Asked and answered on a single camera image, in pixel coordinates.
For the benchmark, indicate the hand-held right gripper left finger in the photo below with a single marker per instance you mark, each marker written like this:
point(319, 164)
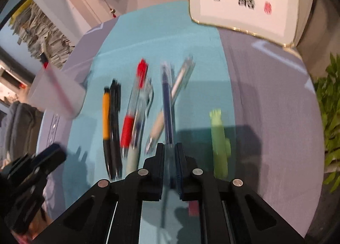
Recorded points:
point(161, 155)

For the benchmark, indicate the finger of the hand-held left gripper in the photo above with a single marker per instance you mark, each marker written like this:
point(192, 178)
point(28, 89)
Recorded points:
point(53, 155)

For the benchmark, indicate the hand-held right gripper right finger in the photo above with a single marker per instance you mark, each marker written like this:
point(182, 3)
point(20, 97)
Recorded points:
point(178, 156)

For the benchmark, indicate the green capped clear pen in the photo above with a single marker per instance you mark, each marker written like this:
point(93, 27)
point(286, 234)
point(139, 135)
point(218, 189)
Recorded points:
point(158, 127)

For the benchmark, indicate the red clear pen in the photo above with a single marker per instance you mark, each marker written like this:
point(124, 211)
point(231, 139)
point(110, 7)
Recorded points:
point(127, 129)

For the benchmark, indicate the dark blue pen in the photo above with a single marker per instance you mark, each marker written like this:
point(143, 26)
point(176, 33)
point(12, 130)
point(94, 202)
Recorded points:
point(166, 100)

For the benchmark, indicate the translucent white pen holder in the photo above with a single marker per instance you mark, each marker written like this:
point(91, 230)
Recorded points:
point(55, 92)

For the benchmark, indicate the yellow and black pen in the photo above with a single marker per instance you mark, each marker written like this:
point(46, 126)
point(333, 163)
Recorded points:
point(106, 113)

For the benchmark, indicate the framed calligraphy picture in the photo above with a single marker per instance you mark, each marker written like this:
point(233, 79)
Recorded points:
point(225, 7)

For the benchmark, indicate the green plant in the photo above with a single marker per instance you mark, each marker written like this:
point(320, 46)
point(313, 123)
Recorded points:
point(330, 116)

